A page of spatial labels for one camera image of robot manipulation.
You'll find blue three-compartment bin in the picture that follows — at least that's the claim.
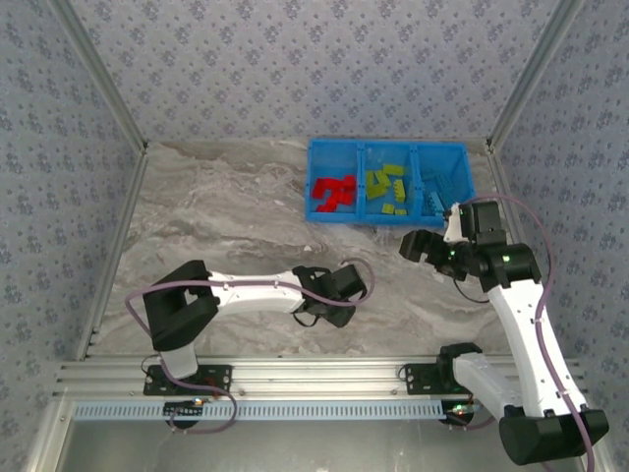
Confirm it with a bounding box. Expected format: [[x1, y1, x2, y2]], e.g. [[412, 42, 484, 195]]
[[304, 138, 478, 227]]

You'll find small black controller board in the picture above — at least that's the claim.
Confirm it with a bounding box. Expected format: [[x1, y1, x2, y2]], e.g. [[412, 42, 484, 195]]
[[444, 400, 484, 428], [163, 398, 206, 430]]

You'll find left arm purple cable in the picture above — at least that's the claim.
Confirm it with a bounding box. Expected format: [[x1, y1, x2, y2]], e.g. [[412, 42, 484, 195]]
[[125, 258, 377, 437]]

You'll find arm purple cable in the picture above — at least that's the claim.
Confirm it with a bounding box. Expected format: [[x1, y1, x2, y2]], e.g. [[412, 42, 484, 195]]
[[125, 258, 377, 437], [446, 195, 596, 472]]

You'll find aluminium side rail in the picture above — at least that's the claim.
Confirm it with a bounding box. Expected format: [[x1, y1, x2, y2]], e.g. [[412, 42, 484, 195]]
[[486, 140, 564, 359], [76, 145, 151, 363]]

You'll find wide aluminium extrusion rail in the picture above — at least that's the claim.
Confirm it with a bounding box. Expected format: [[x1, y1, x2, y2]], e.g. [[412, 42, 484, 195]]
[[52, 357, 590, 399]]

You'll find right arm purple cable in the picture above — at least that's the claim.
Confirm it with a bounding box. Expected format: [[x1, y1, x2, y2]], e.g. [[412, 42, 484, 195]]
[[446, 195, 596, 472]]

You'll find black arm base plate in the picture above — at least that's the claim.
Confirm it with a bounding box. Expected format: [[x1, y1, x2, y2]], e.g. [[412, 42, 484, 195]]
[[142, 363, 233, 397], [403, 362, 473, 395]]

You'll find slotted light blue cable duct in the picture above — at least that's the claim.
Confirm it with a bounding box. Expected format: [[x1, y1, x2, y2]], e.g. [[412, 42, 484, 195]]
[[72, 398, 449, 423]]

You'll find aluminium frame post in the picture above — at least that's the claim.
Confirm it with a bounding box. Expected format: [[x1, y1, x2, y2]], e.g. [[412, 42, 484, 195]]
[[486, 0, 586, 151], [48, 0, 149, 151]]

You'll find aluminium frame leg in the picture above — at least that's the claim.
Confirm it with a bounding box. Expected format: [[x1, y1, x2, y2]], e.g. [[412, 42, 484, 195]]
[[22, 397, 75, 472]]

